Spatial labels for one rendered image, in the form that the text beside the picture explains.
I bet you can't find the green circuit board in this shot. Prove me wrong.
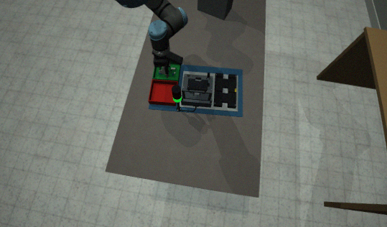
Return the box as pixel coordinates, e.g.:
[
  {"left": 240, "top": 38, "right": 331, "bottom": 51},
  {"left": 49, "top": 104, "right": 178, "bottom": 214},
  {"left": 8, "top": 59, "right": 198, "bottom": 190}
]
[{"left": 158, "top": 67, "right": 177, "bottom": 78}]

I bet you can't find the green bin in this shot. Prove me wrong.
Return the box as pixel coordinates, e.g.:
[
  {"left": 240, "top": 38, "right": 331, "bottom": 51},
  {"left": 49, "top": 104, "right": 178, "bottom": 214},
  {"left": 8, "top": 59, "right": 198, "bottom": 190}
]
[{"left": 152, "top": 61, "right": 181, "bottom": 84}]

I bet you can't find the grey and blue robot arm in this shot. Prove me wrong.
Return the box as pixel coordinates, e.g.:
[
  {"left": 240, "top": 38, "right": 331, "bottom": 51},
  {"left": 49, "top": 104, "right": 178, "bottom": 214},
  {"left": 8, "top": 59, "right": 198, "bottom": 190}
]
[{"left": 115, "top": 0, "right": 188, "bottom": 65}]

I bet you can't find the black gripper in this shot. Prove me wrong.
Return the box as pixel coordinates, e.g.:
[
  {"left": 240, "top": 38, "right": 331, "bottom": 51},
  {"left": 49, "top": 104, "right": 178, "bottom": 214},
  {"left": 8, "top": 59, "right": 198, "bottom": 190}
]
[{"left": 152, "top": 50, "right": 171, "bottom": 78}]

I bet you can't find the red open-top bin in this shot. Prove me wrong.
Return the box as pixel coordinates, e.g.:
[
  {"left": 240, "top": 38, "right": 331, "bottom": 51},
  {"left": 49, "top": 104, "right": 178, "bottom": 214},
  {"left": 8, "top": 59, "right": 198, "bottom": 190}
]
[{"left": 148, "top": 79, "right": 178, "bottom": 106}]

